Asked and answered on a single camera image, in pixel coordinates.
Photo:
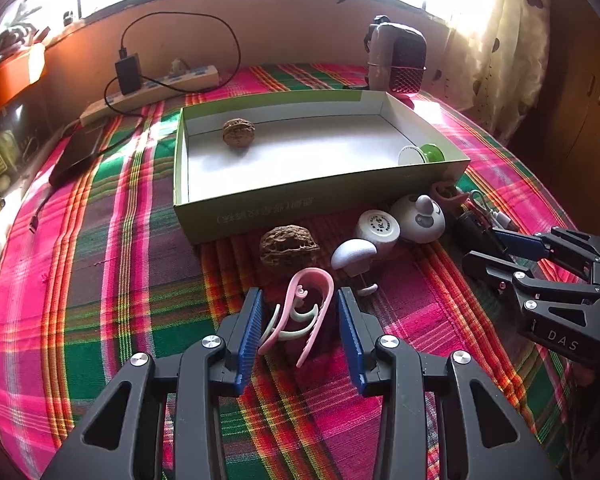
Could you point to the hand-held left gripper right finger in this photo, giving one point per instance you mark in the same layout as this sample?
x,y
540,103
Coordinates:
x,y
350,340

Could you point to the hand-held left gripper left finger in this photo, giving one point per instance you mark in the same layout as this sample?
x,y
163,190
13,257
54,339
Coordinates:
x,y
247,340

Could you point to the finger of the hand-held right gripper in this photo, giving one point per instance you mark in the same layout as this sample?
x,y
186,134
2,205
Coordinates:
x,y
520,245
485,266

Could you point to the black device with carabiner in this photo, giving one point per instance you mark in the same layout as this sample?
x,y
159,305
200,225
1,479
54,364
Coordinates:
x,y
472,227

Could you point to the pink whale-shaped clip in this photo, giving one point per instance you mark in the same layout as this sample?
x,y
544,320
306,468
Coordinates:
x,y
310,273

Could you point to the pink small tool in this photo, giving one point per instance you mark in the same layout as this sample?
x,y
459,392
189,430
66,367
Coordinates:
x,y
447,192

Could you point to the white mushroom-shaped toy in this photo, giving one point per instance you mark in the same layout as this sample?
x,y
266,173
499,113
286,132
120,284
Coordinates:
x,y
352,252

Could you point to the brown walnut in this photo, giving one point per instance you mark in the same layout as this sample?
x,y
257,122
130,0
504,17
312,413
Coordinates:
x,y
238,132
290,250

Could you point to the green and white cardboard box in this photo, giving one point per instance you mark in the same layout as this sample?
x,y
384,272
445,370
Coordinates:
x,y
305,160

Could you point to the white round toy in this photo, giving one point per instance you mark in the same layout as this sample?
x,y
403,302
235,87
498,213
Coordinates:
x,y
420,217

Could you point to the green and white spool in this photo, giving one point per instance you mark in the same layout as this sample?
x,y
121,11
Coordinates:
x,y
425,154

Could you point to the plaid blanket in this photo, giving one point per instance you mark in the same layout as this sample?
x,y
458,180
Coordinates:
x,y
130,260

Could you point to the dark wooden cabinet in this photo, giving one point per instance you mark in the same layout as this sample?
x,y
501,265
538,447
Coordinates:
x,y
580,100

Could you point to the small grey fan heater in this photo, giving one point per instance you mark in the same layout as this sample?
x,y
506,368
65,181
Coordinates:
x,y
397,57

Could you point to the black phone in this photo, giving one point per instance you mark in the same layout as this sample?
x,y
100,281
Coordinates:
x,y
77,152

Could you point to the white power strip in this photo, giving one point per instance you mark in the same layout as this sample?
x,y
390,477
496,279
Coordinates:
x,y
190,77

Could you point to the white plug adapter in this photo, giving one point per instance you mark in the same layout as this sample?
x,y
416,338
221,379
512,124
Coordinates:
x,y
176,66

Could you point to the black charger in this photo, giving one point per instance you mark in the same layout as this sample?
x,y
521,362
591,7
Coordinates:
x,y
128,75

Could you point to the potted plant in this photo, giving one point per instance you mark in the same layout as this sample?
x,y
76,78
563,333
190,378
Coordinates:
x,y
17,25

